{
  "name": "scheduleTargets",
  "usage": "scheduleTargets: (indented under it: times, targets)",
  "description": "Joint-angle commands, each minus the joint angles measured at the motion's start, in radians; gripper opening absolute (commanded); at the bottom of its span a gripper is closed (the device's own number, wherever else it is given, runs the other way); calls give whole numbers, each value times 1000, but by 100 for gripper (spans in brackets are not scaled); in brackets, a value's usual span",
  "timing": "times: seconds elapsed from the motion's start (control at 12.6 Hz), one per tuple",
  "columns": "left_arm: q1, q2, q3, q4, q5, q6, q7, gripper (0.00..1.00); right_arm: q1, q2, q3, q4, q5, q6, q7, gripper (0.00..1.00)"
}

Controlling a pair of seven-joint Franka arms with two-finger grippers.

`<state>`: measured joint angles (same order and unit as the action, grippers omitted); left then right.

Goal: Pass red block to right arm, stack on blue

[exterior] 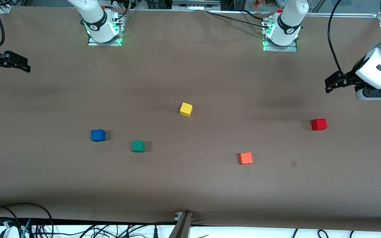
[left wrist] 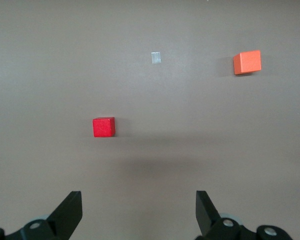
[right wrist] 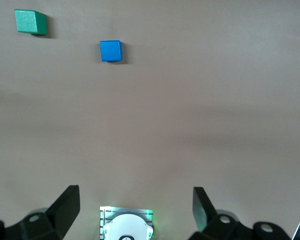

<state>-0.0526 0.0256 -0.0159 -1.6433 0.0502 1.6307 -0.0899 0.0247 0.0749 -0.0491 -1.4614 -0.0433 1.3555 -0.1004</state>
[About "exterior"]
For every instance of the yellow block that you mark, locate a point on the yellow block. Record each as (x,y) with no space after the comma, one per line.
(186,108)

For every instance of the blue block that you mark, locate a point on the blue block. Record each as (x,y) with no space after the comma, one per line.
(98,135)

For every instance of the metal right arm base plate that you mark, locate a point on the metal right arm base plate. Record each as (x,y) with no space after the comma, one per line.
(93,43)

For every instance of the aluminium frame rail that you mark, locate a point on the aluminium frame rail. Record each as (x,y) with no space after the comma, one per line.
(342,15)

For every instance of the white socket strip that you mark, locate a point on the white socket strip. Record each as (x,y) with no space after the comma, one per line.
(195,6)

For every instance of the orange block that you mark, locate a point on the orange block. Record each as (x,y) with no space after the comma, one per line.
(245,158)

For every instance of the red block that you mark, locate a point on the red block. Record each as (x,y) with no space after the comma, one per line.
(319,124)

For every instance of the black frame bar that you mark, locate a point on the black frame bar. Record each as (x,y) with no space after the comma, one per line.
(78,222)

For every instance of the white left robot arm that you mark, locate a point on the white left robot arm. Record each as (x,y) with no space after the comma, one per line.
(288,23)

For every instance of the green block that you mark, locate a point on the green block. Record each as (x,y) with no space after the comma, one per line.
(137,145)

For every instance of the metal camera post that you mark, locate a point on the metal camera post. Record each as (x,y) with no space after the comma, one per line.
(181,228)

